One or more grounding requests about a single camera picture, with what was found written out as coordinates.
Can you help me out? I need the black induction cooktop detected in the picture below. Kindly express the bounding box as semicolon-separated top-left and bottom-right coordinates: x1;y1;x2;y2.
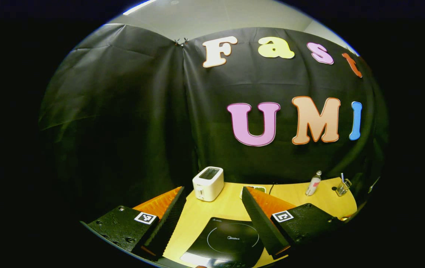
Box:
180;217;265;268

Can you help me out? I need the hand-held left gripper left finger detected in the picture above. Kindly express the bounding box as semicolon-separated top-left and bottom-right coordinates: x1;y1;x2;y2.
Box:
80;186;187;261

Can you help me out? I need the clear glass cup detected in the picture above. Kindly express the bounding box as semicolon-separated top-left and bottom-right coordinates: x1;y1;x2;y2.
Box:
332;178;352;197

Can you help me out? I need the white divided dish of beans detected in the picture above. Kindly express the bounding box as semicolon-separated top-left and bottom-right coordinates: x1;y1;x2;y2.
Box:
240;185;267;200

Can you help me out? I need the white toaster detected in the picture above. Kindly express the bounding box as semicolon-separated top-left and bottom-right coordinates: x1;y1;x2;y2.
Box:
192;166;225;202

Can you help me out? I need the clear bottle with pink label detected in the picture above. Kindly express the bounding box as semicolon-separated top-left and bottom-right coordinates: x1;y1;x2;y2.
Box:
305;170;322;197

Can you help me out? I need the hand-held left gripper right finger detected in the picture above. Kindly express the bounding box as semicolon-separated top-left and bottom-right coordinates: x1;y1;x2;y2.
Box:
241;186;343;260

